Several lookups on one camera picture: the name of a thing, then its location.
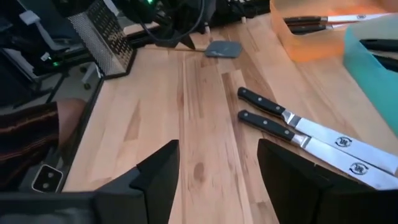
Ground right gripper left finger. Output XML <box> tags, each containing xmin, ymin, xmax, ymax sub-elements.
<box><xmin>93</xmin><ymin>139</ymin><xmax>180</xmax><ymax>224</ymax></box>

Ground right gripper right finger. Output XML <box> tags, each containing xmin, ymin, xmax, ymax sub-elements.
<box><xmin>257</xmin><ymin>138</ymin><xmax>398</xmax><ymax>224</ymax></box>

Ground black-handled white-blade knife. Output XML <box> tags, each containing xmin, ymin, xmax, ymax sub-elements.
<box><xmin>282</xmin><ymin>12</ymin><xmax>391</xmax><ymax>25</ymax></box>
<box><xmin>237</xmin><ymin>86</ymin><xmax>398</xmax><ymax>175</ymax></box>
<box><xmin>237</xmin><ymin>109</ymin><xmax>398</xmax><ymax>191</ymax></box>
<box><xmin>287</xmin><ymin>23</ymin><xmax>348</xmax><ymax>35</ymax></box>

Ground dark grey turner spatula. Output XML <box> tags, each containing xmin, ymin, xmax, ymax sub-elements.
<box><xmin>371</xmin><ymin>53</ymin><xmax>398</xmax><ymax>74</ymax></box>

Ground grey square pad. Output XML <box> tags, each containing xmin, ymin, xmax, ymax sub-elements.
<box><xmin>204</xmin><ymin>40</ymin><xmax>243</xmax><ymax>59</ymax></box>

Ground black turner red-black handle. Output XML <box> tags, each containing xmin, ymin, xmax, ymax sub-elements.
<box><xmin>359</xmin><ymin>37</ymin><xmax>398</xmax><ymax>53</ymax></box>

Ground green plastic bin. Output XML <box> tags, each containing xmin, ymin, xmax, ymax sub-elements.
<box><xmin>343</xmin><ymin>14</ymin><xmax>398</xmax><ymax>138</ymax></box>

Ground person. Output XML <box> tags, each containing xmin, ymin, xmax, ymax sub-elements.
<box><xmin>0</xmin><ymin>98</ymin><xmax>90</xmax><ymax>191</ymax></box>

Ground orange plastic bin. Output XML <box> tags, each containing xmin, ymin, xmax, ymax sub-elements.
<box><xmin>269</xmin><ymin>0</ymin><xmax>398</xmax><ymax>63</ymax></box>

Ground metal box grater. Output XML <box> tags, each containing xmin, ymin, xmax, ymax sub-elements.
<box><xmin>67</xmin><ymin>0</ymin><xmax>137</xmax><ymax>80</ymax></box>

